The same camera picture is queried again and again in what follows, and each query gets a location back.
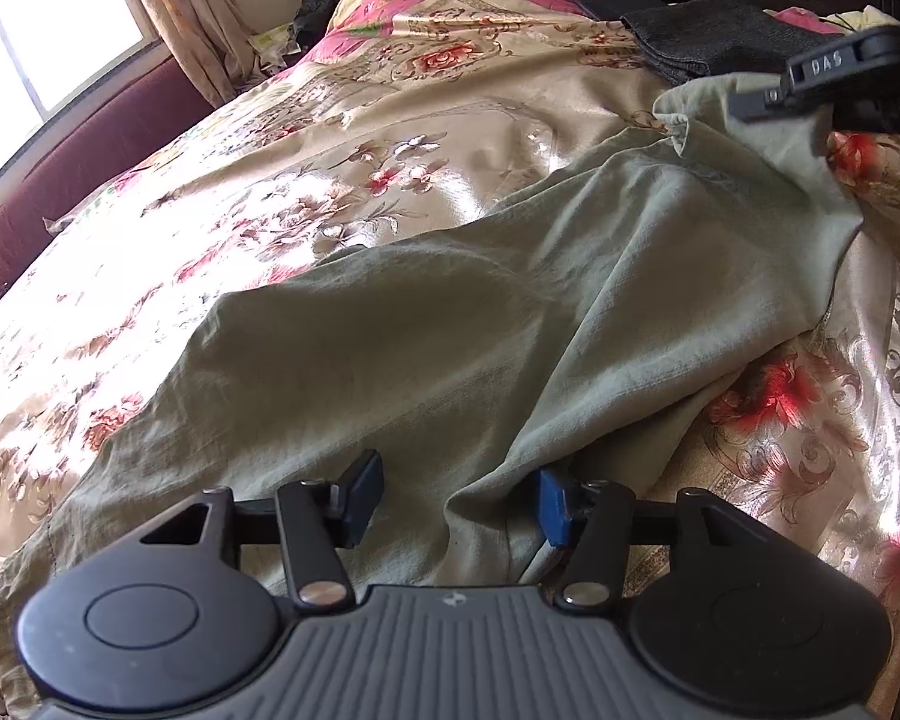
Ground sage green pants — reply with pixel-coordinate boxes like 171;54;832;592
0;75;860;619

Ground folded black garment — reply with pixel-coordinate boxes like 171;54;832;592
621;7;844;85

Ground dark folded cloth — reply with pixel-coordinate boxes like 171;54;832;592
572;0;665;21

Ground floral satin bedspread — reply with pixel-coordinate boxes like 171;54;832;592
0;0;900;718

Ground black bag on nightstand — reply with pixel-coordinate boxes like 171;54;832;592
292;0;341;52

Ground beige curtain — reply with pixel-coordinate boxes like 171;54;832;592
141;0;256;107

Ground window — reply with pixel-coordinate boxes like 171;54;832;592
0;0;155;171

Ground maroon padded bed rail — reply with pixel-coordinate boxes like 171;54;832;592
0;59;211;291

